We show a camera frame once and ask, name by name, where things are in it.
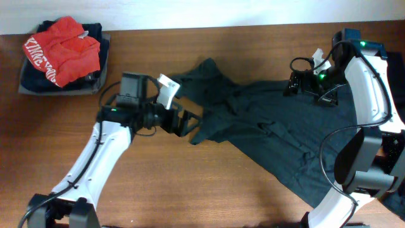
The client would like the left black camera cable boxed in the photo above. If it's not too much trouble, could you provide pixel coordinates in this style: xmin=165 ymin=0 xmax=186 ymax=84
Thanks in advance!
xmin=17 ymin=74 xmax=161 ymax=228

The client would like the black camera cable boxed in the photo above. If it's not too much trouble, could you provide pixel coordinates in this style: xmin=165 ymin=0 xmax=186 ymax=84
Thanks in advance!
xmin=289 ymin=40 xmax=393 ymax=228
xmin=17 ymin=74 xmax=161 ymax=228

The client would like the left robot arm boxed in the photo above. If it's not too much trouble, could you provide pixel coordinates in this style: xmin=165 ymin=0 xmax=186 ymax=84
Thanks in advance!
xmin=18 ymin=72 xmax=202 ymax=227

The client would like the navy folded garment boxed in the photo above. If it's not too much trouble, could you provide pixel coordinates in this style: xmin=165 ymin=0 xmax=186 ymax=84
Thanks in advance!
xmin=20 ymin=23 xmax=109 ymax=94

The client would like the black garment white logo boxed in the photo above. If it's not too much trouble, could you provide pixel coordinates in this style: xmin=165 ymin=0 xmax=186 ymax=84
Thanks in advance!
xmin=382 ymin=52 xmax=404 ymax=221

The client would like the dark green t-shirt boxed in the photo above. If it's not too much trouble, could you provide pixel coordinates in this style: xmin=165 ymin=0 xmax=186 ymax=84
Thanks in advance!
xmin=173 ymin=58 xmax=356 ymax=207

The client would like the red folded shirt white lettering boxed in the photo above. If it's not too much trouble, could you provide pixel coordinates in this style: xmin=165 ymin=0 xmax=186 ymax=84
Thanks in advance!
xmin=22 ymin=16 xmax=101 ymax=87

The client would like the right black camera cable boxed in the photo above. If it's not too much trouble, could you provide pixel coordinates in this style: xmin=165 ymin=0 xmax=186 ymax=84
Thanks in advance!
xmin=289 ymin=40 xmax=393 ymax=228

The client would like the grey folded garment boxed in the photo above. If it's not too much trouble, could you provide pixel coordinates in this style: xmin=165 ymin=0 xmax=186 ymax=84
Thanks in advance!
xmin=18 ymin=32 xmax=111 ymax=96

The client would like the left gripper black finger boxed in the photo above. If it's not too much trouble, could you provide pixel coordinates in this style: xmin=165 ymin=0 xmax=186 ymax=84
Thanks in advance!
xmin=182 ymin=111 xmax=202 ymax=136
xmin=177 ymin=97 xmax=203 ymax=119

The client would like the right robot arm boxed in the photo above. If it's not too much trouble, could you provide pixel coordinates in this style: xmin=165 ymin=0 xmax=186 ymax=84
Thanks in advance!
xmin=283 ymin=28 xmax=404 ymax=227

